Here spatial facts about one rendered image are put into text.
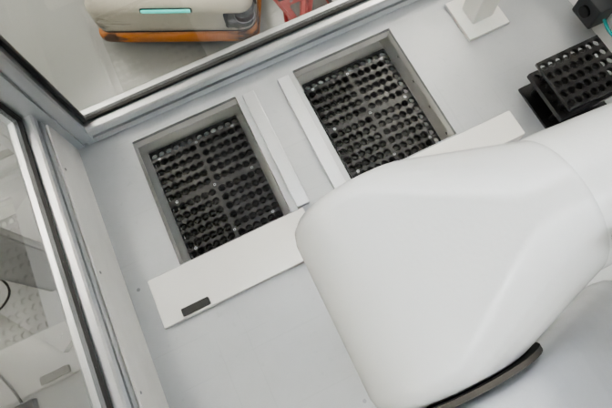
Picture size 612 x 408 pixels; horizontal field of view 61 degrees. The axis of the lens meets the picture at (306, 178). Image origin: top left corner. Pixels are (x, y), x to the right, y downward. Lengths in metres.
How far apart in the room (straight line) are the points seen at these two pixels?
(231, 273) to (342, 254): 0.56
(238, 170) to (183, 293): 0.24
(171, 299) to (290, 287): 0.19
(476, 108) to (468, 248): 0.69
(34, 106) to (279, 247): 0.43
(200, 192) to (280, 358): 0.32
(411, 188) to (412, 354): 0.08
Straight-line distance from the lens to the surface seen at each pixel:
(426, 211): 0.28
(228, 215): 0.92
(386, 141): 0.95
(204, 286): 0.84
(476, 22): 1.04
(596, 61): 0.96
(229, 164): 0.98
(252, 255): 0.84
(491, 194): 0.28
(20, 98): 0.85
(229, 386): 0.84
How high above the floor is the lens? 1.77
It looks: 71 degrees down
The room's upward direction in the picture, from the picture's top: 9 degrees counter-clockwise
